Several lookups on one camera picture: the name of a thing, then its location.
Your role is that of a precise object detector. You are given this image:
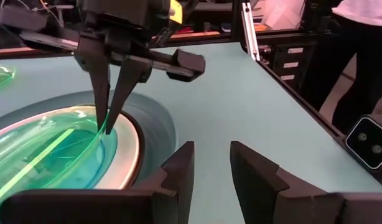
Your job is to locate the teal plastic plate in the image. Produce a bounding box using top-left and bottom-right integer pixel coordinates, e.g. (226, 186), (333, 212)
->
(0, 105), (145, 191)

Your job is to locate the white plastic sheet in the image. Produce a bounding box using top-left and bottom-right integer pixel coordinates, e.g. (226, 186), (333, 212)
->
(253, 0), (305, 32)

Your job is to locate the black frame post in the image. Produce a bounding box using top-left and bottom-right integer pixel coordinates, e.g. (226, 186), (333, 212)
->
(230, 0), (245, 44)

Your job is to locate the person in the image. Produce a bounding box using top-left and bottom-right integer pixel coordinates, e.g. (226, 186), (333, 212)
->
(298, 0), (382, 135)

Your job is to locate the black drawer cabinet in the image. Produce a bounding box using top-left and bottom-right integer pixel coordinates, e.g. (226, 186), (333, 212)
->
(259, 42), (309, 91)

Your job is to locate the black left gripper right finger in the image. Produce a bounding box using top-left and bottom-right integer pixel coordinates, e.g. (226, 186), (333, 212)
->
(230, 141), (382, 224)

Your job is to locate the blue plastic plate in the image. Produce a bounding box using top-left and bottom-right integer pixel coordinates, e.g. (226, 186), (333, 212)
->
(0, 90), (177, 187)

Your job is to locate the yellow label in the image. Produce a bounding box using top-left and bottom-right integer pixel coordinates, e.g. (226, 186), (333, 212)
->
(169, 0), (184, 25)

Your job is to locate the black table edge rail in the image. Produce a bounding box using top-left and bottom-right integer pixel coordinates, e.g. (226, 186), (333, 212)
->
(240, 42), (349, 144)

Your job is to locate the silver aluminium profile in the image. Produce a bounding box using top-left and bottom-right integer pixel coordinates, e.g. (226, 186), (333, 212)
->
(240, 1), (261, 62)

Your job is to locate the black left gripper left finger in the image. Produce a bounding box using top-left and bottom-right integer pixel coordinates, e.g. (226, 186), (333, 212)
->
(0, 141), (195, 224)

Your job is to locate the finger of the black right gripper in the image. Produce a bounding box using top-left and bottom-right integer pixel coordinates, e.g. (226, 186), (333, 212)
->
(74, 32), (111, 132)
(105, 57), (154, 135)

